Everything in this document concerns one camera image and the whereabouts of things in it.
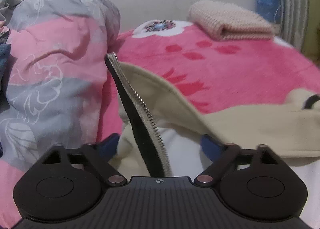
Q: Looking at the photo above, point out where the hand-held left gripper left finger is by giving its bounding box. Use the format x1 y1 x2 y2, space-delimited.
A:
41 133 128 187

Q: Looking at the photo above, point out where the blue denim garment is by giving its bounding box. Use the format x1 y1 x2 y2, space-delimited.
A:
0 43 12 82

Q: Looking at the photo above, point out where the green wardrobe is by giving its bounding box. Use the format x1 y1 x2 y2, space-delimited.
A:
300 0 320 62

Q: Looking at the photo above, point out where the beige zip jacket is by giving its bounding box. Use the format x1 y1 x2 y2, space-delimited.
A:
104 53 320 229

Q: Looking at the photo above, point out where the pink checked folded towel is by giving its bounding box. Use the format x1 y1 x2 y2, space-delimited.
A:
188 0 280 42

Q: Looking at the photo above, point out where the grey curtain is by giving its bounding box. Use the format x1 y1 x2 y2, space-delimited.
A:
271 0 310 55

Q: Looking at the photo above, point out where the pink floral blanket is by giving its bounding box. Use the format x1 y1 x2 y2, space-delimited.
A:
95 19 320 142

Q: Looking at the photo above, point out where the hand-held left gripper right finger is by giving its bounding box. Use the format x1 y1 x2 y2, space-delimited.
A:
194 134 279 187

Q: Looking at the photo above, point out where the pink grey floral duvet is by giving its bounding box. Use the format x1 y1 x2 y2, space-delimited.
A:
0 0 121 229

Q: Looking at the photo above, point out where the white cable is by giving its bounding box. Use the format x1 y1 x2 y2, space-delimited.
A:
274 4 285 24

